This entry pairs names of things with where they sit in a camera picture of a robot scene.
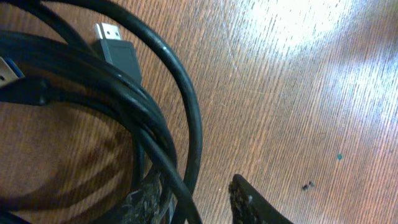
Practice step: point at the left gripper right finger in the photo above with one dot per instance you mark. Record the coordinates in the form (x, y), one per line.
(249, 206)

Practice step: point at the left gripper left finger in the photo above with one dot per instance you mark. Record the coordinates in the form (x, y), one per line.
(150, 203)

